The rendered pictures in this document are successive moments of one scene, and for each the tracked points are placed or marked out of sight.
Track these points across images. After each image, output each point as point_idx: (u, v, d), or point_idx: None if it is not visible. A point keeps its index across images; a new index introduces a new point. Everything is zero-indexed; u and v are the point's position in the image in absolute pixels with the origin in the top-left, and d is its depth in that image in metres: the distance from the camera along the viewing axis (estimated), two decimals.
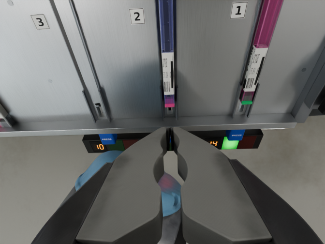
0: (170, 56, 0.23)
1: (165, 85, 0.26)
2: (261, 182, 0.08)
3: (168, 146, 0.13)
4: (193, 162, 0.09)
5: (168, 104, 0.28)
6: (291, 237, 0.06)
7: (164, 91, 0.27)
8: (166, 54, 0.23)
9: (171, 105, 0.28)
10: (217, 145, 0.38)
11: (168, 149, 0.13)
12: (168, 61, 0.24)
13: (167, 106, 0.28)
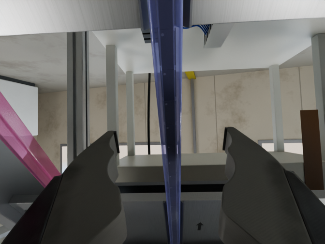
0: None
1: None
2: (319, 202, 0.07)
3: (118, 148, 0.13)
4: (242, 164, 0.09)
5: None
6: None
7: None
8: None
9: None
10: None
11: (118, 151, 0.13)
12: None
13: None
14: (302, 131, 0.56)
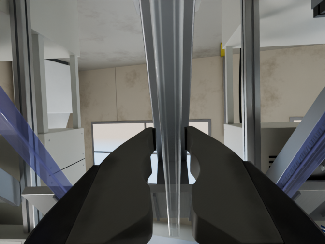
0: None
1: None
2: (275, 186, 0.08)
3: (155, 146, 0.13)
4: (205, 162, 0.09)
5: None
6: None
7: None
8: None
9: None
10: None
11: (155, 148, 0.13)
12: None
13: None
14: None
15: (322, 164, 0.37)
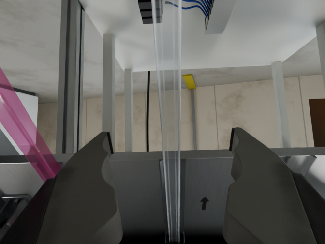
0: None
1: None
2: None
3: (112, 149, 0.13)
4: (248, 165, 0.09)
5: None
6: None
7: None
8: None
9: None
10: None
11: (111, 152, 0.13)
12: None
13: None
14: (312, 122, 0.52)
15: (4, 224, 0.21)
